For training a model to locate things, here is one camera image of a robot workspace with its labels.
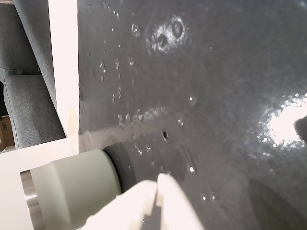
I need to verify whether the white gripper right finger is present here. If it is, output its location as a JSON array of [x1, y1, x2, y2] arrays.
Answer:
[[155, 172, 205, 230]]

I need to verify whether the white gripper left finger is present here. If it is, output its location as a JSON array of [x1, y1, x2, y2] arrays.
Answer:
[[81, 179, 159, 230]]

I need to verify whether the sage green steel cup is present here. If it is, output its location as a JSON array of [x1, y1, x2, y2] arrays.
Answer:
[[20, 143, 137, 230]]

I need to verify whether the brown cardboard box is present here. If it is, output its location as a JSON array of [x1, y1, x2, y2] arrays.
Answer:
[[0, 115, 15, 152]]

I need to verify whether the black glossy mat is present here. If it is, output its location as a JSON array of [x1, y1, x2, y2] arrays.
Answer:
[[77, 0, 307, 230]]

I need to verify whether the grey fabric sofa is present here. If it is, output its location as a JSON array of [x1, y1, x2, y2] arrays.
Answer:
[[0, 0, 67, 150]]

